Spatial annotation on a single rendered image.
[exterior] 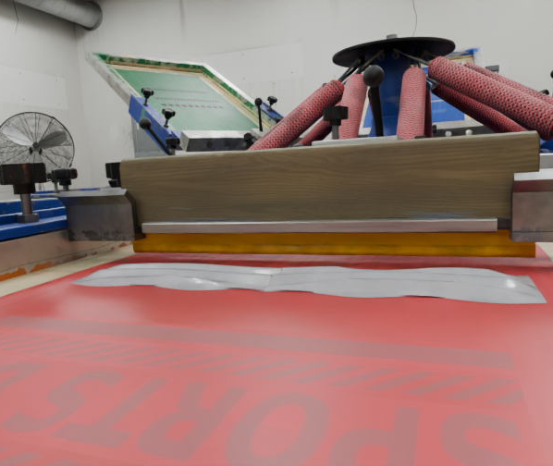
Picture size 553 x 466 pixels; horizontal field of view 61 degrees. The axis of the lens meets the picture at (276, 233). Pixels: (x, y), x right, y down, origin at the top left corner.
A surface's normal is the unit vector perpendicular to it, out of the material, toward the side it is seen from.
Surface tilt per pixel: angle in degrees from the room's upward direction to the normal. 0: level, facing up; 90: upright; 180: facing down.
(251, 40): 90
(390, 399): 0
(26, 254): 90
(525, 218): 90
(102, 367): 0
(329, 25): 90
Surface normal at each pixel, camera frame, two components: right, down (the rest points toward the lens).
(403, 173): -0.33, 0.15
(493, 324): -0.05, -0.99
